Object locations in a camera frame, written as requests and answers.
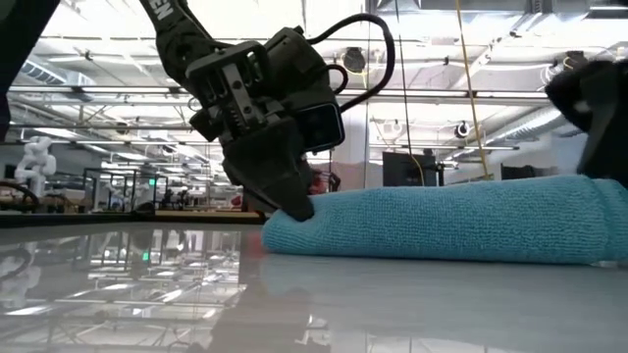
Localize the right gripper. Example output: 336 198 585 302
544 58 628 190

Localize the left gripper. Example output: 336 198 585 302
184 26 340 222

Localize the blue microfibre towel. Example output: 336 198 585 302
260 175 628 266

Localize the black curtain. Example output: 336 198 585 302
499 164 539 181

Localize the white square pillar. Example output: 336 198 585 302
338 103 370 190

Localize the black wide television screen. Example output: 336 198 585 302
382 151 439 188

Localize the long ceiling light strip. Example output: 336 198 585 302
0 85 550 107

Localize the white humanoid robot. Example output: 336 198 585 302
14 135 58 198

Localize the silver ventilation duct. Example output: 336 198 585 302
485 105 565 143

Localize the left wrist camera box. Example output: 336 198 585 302
293 101 346 154

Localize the black ceiling cable reel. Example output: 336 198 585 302
341 46 368 76
562 50 590 71

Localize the thin black hanging cable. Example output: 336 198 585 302
361 0 373 189

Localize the short black cable loop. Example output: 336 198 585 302
326 63 350 96

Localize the yellow hanging cable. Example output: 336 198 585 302
454 0 492 180

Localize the black cage frame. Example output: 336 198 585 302
81 168 170 215

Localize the long black camera cable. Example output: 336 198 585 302
306 13 396 114

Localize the black curved hose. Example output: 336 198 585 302
0 178 40 213

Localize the ribbed silver ceiling duct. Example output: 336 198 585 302
19 58 68 85

